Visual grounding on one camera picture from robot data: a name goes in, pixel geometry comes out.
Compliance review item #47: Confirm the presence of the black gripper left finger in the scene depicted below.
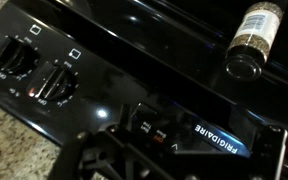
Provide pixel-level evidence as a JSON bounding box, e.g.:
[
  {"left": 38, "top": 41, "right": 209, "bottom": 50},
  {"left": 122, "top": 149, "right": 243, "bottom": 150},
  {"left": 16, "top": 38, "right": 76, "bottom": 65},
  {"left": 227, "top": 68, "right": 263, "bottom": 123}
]
[{"left": 47, "top": 104, "right": 185, "bottom": 180}]

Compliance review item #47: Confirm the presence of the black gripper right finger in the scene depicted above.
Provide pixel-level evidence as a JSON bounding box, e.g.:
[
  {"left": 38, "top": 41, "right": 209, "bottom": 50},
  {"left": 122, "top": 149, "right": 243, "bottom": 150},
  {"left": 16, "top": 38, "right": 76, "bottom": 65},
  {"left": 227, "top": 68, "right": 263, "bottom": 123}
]
[{"left": 229, "top": 104, "right": 288, "bottom": 180}]

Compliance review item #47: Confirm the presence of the glass herb spice bottle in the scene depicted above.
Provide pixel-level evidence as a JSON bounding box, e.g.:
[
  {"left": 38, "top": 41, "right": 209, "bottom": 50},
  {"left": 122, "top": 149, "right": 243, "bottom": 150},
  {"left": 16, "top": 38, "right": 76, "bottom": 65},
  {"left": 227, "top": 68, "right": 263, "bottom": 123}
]
[{"left": 224, "top": 1, "right": 284, "bottom": 82}]

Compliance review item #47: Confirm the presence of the black electric stove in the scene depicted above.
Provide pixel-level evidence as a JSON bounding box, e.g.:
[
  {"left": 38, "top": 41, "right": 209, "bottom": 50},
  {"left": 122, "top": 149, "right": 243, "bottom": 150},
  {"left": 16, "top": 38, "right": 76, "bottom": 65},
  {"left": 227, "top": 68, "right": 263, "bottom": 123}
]
[{"left": 0, "top": 0, "right": 288, "bottom": 180}]

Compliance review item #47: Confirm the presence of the black stove knob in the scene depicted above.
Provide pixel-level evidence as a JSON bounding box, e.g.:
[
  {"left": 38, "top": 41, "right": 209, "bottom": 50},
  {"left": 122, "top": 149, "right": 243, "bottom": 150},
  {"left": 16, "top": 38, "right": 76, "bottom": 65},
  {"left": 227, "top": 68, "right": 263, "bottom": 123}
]
[
  {"left": 0, "top": 34, "right": 41, "bottom": 79},
  {"left": 28, "top": 62, "right": 78, "bottom": 102}
]

